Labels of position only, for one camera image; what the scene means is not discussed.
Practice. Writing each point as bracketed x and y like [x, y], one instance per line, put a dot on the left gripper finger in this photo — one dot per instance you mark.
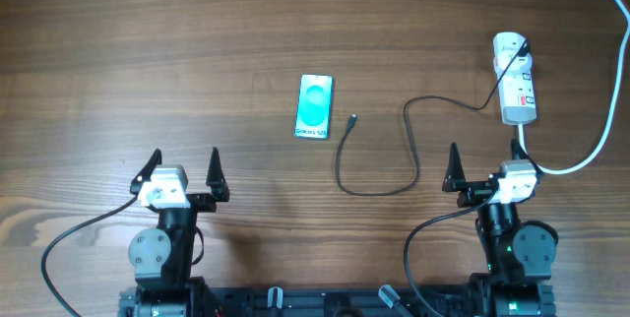
[144, 175]
[215, 178]

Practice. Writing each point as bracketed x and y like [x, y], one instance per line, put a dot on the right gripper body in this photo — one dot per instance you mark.
[481, 191]

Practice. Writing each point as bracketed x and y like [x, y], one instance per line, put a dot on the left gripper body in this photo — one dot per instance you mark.
[202, 202]

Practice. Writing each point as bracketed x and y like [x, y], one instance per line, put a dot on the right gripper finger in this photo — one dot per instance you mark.
[518, 152]
[454, 179]

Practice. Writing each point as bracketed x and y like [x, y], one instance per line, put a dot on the turquoise screen Galaxy smartphone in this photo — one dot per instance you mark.
[313, 112]

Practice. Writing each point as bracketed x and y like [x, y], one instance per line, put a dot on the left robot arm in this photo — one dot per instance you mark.
[162, 256]

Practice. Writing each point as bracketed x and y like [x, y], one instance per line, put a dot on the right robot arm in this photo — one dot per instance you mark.
[519, 254]

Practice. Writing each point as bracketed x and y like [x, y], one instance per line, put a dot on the white USB charger adapter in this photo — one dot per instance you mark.
[512, 53]

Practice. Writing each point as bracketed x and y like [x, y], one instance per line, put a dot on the white power strip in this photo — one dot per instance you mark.
[517, 98]

